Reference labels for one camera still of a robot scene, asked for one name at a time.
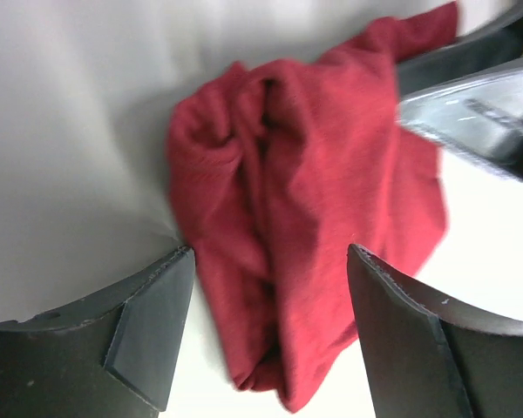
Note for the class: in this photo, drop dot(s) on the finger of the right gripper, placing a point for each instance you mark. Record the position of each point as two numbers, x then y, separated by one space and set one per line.
476 116
497 42

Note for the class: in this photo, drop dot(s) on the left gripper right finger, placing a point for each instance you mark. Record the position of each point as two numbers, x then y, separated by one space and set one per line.
428 354

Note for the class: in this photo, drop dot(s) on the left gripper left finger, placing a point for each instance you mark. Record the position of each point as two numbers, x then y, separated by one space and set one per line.
111 353

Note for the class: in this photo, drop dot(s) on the dark red t-shirt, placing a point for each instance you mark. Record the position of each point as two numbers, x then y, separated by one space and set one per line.
275 171

